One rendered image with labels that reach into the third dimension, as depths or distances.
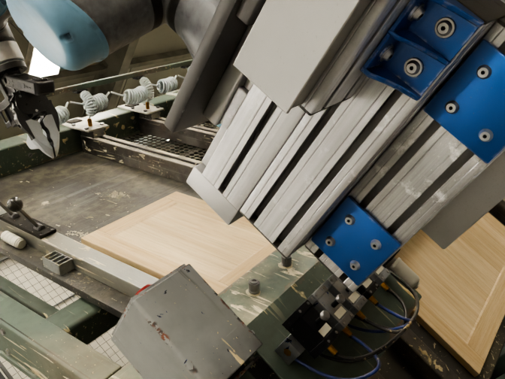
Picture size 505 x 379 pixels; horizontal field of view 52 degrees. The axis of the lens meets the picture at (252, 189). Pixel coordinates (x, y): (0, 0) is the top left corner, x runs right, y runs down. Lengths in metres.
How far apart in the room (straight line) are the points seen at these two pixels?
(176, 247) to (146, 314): 0.65
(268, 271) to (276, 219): 0.55
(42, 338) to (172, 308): 0.39
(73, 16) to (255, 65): 0.26
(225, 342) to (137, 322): 0.13
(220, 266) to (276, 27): 0.90
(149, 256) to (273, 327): 0.42
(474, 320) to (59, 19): 1.63
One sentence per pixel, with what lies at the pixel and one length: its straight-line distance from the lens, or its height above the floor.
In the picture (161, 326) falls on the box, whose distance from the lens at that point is 0.73.
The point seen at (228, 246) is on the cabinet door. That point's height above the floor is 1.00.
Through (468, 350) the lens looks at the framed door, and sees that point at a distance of 1.82.
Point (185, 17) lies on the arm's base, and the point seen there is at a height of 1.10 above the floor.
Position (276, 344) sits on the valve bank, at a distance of 1.05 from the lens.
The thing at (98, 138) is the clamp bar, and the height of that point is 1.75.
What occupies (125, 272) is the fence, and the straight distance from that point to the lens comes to 1.24.
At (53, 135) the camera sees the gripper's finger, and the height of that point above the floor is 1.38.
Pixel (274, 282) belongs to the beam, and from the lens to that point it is 1.16.
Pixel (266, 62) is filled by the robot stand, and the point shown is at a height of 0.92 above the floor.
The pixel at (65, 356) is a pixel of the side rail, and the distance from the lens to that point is 1.03.
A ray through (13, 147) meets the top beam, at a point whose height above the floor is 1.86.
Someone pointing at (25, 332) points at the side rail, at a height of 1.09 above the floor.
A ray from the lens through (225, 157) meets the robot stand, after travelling 0.67.
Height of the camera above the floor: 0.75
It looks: 13 degrees up
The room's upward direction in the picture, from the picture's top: 45 degrees counter-clockwise
